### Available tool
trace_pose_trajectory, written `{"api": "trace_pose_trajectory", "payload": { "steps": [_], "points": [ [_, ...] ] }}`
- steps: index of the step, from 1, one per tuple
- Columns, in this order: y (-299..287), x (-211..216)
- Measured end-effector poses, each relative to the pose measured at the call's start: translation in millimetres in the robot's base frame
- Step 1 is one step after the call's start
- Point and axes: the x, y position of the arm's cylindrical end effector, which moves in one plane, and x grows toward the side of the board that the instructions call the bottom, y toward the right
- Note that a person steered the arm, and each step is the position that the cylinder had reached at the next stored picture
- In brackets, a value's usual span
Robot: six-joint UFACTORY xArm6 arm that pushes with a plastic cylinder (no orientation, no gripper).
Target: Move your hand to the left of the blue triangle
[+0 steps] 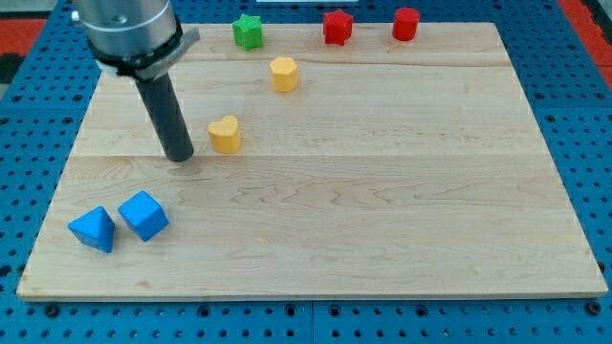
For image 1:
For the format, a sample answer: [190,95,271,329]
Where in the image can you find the blue cube block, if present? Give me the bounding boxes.
[118,191,169,242]

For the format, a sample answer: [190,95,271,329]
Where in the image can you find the blue triangle block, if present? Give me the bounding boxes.
[68,206,115,253]

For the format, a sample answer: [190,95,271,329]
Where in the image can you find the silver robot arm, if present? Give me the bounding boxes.
[72,0,200,162]

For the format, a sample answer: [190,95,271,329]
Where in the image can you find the red cylinder block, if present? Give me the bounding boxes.
[392,7,421,42]

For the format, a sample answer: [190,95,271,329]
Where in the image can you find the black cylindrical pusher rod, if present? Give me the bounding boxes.
[136,74,194,162]

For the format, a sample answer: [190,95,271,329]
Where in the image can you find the yellow hexagon block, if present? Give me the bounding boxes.
[270,56,298,93]

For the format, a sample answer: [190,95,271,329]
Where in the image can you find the yellow heart block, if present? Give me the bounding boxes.
[208,115,242,154]

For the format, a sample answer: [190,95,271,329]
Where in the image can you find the green star block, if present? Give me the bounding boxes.
[232,13,264,51]

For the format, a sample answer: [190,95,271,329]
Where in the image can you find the red star block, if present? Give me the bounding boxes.
[322,10,354,46]

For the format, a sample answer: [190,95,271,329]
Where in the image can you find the wooden board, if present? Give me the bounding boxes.
[17,22,608,302]

